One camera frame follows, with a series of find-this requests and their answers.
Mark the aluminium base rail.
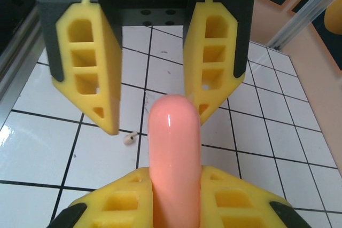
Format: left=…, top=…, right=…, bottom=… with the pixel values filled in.
left=0, top=6, right=53, bottom=124

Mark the beige wireless earbud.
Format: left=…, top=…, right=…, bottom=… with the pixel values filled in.
left=122, top=131, right=138, bottom=146

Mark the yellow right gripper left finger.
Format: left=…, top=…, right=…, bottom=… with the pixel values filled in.
left=49, top=166, right=156, bottom=228

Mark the aluminium frame post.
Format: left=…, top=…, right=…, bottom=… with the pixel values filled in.
left=267, top=0, right=342, bottom=50

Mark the pink earbud charging case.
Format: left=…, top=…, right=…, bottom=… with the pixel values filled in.
left=148, top=93, right=201, bottom=228

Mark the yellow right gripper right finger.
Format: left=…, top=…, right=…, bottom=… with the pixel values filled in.
left=199, top=165, right=312, bottom=228

